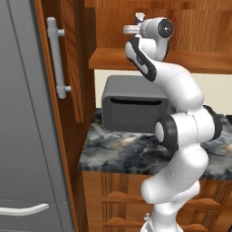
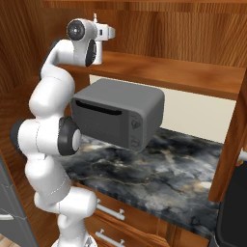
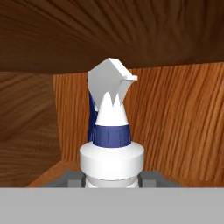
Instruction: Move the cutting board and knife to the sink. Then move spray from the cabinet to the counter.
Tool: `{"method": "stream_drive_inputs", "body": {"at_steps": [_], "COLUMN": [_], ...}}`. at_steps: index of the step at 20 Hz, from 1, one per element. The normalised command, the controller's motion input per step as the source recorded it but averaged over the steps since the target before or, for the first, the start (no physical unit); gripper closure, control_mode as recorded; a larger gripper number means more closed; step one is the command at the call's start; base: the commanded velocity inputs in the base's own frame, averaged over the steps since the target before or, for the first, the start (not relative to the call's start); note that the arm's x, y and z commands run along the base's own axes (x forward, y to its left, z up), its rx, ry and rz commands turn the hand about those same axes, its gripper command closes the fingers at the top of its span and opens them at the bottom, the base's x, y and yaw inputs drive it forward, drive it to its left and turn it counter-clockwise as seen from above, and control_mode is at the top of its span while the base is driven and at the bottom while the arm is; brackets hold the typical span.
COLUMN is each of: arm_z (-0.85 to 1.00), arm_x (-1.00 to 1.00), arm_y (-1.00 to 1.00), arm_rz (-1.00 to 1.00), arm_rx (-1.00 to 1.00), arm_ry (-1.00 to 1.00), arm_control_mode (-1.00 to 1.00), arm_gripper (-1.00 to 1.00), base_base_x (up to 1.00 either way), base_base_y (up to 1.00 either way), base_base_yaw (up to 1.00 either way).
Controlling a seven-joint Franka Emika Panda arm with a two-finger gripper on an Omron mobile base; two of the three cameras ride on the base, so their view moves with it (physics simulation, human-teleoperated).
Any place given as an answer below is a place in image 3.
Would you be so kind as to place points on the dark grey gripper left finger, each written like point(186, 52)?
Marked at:
point(72, 179)

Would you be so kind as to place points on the white and blue spray bottle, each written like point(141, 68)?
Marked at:
point(111, 157)

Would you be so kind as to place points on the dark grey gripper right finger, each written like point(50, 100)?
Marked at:
point(151, 179)

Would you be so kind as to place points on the brown wooden cabinet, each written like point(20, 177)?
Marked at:
point(175, 87)

